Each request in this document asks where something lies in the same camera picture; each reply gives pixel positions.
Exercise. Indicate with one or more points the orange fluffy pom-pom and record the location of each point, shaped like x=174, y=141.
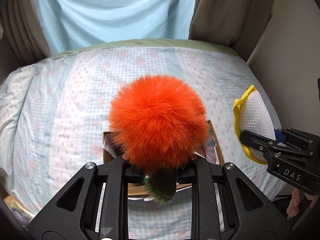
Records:
x=158, y=121

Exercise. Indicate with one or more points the brown curtain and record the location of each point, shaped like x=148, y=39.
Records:
x=237, y=24

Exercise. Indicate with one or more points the beige pleated curtain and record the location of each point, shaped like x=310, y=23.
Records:
x=22, y=29

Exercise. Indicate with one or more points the person's right hand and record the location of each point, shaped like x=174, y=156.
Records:
x=296, y=198

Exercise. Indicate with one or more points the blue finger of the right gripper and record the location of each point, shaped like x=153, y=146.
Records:
x=254, y=145
x=281, y=135

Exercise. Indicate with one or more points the yellow rimmed white mesh pad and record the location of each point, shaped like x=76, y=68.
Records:
x=251, y=114

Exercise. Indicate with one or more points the cardboard box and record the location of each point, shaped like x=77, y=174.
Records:
x=210, y=150

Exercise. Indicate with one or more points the light blue curtain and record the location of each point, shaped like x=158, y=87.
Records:
x=72, y=24

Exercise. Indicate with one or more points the checked floral bedspread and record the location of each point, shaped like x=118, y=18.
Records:
x=54, y=113

